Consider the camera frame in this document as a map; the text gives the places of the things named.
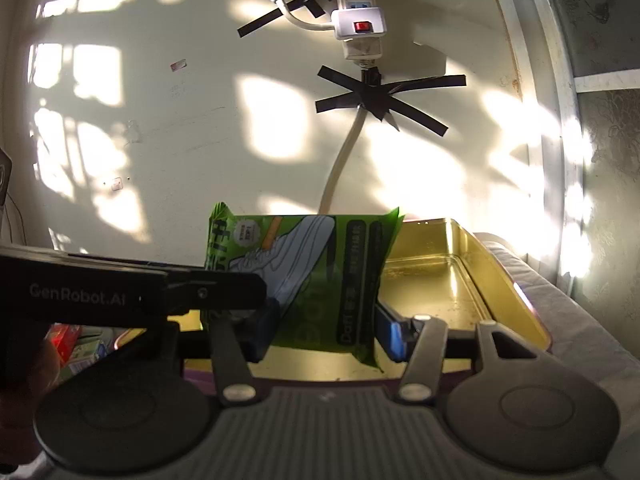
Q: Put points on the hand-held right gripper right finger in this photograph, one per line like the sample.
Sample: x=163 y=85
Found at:
x=392 y=332

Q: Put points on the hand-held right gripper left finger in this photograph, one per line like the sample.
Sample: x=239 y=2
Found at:
x=262 y=332

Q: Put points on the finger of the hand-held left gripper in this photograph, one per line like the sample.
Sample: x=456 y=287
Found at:
x=225 y=291

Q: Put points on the green wipes packet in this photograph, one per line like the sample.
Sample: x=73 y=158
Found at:
x=320 y=280

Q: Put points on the red packet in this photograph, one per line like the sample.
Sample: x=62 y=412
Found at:
x=65 y=340

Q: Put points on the pale green packet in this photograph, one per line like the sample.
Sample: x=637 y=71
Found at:
x=90 y=357

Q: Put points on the dark grey device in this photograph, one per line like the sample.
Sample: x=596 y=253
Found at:
x=4 y=175

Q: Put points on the striped bed sheet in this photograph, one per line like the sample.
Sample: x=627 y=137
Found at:
x=575 y=320

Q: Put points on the black tape cross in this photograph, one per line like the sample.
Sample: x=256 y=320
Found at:
x=370 y=95
x=305 y=2

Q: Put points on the white switched plug adapter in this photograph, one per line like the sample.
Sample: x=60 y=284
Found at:
x=360 y=27

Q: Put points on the small wall sticker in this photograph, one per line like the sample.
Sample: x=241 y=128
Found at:
x=118 y=183

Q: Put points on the white wall sticker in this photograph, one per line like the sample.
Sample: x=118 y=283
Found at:
x=178 y=66

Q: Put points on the white window frame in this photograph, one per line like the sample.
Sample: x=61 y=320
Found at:
x=555 y=110

